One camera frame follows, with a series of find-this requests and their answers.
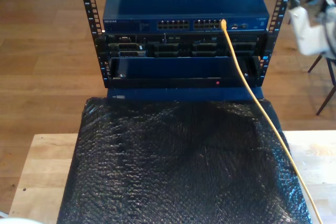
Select yellow network cable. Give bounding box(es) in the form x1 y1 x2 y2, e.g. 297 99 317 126
219 18 324 224

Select dark metal-legged chair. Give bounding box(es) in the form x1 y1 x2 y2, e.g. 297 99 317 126
308 53 336 116

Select black rack server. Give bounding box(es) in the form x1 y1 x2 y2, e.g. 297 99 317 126
104 31 268 59

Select black rack shelf tray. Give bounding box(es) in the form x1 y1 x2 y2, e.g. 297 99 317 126
104 56 265 89

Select black bubble-wrap mat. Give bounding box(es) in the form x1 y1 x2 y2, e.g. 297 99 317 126
56 97 313 224

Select blue rack base plate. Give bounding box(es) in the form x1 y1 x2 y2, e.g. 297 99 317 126
107 87 265 101

